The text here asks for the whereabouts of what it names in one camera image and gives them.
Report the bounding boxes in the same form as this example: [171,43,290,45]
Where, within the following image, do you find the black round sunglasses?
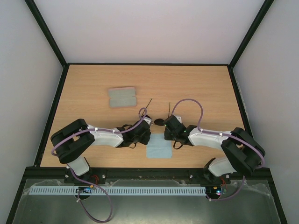
[145,98,166,126]

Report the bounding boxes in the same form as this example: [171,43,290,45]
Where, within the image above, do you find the light blue cleaning cloth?
[146,133,172,159]

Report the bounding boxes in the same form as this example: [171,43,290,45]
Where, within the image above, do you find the pink glasses case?
[108,87,137,108]

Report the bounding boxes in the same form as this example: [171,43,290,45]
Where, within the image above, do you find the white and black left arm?
[50,115,152,176]

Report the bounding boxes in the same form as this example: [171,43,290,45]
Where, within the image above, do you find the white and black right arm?
[164,115,265,183]

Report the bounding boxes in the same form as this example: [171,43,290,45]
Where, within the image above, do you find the grey metal front plate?
[13,180,280,224]

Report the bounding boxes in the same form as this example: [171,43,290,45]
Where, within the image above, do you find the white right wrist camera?
[174,115,182,123]

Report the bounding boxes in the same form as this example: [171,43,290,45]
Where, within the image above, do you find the white slotted cable duct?
[29,186,206,196]

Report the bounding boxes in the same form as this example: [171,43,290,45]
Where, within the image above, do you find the black front mounting rail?
[23,166,271,185]

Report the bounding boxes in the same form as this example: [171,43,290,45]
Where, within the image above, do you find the black frame corner post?
[229,0,274,68]

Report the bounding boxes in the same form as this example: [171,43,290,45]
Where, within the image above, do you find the black left corner post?
[25,0,67,68]

